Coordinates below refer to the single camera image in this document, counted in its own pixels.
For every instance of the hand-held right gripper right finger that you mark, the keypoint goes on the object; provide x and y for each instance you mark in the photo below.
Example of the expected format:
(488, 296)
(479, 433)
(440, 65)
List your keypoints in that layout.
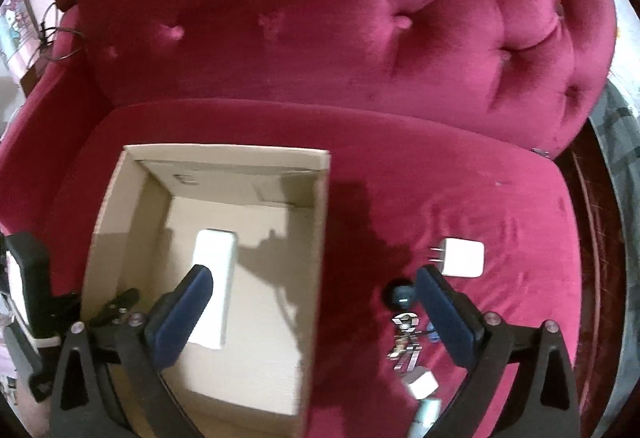
(445, 313)

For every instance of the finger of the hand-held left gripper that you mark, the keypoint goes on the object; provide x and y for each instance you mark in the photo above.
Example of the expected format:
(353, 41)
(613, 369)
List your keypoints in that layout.
(117, 303)

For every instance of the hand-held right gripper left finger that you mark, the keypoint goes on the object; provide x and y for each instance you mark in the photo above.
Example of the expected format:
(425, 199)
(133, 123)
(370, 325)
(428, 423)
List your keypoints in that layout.
(182, 313)

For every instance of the black round gadget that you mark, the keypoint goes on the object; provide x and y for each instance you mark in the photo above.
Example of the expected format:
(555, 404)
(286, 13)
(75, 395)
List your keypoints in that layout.
(400, 295)

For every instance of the large white plug charger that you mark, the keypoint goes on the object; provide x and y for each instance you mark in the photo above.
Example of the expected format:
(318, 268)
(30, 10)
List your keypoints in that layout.
(462, 258)

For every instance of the small white plug charger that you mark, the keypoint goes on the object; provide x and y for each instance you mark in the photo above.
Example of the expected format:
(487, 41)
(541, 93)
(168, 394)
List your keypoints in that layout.
(422, 383)

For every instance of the white power bank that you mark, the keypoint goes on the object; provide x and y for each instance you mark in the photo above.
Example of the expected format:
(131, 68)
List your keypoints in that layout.
(216, 243)

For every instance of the cardboard box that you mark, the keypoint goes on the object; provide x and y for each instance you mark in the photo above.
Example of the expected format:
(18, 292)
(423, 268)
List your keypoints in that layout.
(260, 318)

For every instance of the pale blue cosmetic bottle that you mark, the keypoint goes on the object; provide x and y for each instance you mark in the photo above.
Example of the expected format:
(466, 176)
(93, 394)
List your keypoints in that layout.
(427, 410)

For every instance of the grey cloth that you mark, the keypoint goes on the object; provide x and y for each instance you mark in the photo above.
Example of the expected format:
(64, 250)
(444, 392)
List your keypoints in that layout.
(620, 137)

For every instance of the red tufted velvet sofa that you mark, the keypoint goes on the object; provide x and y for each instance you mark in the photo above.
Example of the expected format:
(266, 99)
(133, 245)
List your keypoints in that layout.
(350, 67)

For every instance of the cartoon wall poster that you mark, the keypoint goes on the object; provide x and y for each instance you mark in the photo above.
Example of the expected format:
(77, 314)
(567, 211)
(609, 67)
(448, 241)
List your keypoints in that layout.
(17, 22)

